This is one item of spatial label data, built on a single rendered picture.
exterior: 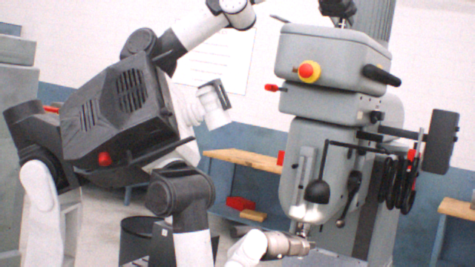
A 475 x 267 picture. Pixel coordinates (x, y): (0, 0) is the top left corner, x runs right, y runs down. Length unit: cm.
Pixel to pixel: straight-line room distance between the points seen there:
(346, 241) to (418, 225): 387
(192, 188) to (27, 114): 53
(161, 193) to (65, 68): 702
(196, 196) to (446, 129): 88
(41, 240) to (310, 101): 86
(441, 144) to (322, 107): 46
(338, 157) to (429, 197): 432
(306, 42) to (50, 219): 84
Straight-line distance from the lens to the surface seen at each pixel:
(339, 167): 156
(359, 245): 204
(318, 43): 143
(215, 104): 137
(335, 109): 150
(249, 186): 640
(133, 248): 350
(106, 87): 131
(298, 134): 157
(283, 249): 158
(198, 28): 148
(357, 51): 142
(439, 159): 178
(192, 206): 126
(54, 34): 843
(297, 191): 154
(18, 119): 152
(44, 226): 151
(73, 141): 134
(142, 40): 146
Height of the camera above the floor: 171
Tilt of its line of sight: 5 degrees down
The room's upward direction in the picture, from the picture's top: 10 degrees clockwise
